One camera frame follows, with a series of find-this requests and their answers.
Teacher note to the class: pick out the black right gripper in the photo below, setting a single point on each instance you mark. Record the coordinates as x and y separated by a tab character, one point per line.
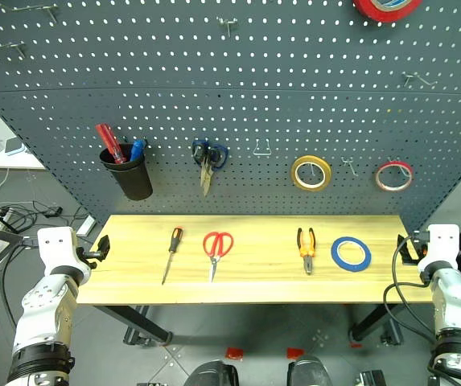
420	245

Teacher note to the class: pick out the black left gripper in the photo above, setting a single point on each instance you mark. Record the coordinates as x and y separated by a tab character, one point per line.
87	257

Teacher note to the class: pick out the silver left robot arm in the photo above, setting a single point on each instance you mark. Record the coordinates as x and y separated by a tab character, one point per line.
45	305

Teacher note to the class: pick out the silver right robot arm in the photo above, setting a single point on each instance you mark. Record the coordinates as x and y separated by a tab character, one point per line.
453	297

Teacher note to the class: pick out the grey pegboard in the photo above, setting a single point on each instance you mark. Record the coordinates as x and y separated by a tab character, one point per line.
230	100

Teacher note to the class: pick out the white power strip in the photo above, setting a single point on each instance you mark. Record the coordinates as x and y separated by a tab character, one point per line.
86	226

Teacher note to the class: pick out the black power adapter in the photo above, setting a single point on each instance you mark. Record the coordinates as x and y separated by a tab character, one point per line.
54	211

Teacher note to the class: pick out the blue tape roll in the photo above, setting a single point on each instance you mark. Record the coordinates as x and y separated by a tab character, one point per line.
336	259

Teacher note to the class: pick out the thin red tape roll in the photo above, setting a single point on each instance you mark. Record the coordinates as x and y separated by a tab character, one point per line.
379	183

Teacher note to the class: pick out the black plastic cup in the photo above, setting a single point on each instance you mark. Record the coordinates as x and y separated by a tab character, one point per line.
131	179

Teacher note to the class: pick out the black table leg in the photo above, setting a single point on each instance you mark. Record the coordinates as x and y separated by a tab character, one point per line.
133	321
375	321

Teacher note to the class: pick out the metal hook holding tape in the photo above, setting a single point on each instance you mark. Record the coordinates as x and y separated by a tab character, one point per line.
403	167
314	169

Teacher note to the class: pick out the orange black pliers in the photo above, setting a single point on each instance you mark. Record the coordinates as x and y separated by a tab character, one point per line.
307	257

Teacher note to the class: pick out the double prong metal hook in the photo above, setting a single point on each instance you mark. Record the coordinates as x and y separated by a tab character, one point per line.
350	165

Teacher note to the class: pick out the yellow tape roll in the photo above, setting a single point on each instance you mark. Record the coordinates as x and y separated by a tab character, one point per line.
297	181

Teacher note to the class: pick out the blue white object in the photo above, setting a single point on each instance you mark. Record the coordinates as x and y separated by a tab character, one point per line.
15	148

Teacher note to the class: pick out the red floor marker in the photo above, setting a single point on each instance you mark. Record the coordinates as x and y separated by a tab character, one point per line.
295	352
234	354

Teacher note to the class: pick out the dark rounded shape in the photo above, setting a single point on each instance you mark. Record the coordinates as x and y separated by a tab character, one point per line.
212	374
309	372

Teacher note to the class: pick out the long metal pegboard hook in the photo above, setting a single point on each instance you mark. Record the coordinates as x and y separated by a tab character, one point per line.
49	8
17	47

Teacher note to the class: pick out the large red tape roll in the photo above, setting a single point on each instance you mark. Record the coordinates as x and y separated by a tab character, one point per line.
379	13

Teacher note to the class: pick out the short metal pegboard hook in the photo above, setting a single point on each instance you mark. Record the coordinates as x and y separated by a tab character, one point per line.
227	24

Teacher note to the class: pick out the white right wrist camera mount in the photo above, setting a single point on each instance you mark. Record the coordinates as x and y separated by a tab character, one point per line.
441	245

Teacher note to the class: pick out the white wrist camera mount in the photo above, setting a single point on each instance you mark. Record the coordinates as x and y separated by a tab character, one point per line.
441	245
57	249

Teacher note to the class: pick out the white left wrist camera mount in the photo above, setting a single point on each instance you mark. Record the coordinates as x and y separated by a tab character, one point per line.
57	249

